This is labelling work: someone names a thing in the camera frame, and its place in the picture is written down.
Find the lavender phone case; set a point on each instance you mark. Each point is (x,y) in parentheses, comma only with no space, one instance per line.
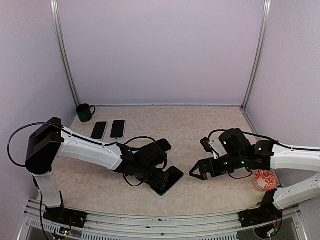
(98,138)

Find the left aluminium frame post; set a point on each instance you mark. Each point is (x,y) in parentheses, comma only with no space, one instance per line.
(54,6)

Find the aluminium frame post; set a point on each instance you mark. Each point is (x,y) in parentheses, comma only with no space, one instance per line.
(54,6)
(258,53)

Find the red white patterned dish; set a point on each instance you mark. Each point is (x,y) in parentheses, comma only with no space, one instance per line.
(265,180)

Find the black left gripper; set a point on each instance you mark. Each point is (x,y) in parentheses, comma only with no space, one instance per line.
(161,181)

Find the front aluminium rail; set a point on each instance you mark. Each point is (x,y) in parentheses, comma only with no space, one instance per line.
(107,226)

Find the light blue phone case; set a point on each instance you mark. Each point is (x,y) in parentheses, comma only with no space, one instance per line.
(117,138)

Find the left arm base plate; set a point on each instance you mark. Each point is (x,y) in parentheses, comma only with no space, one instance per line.
(66,216)

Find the black phone case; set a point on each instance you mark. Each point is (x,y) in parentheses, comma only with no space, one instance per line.
(164,145)

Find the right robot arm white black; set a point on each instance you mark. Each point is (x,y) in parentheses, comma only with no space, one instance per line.
(266,154)

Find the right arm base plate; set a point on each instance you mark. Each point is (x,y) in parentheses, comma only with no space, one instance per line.
(263,214)

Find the dark green mug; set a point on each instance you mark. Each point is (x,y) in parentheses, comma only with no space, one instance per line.
(85,112)

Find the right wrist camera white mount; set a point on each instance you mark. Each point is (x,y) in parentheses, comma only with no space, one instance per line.
(207,144)

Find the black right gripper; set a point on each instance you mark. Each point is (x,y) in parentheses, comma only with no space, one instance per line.
(204,169)

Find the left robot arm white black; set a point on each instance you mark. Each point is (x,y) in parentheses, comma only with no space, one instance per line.
(52,140)

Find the right aluminium frame post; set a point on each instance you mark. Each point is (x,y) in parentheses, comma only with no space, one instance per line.
(258,53)

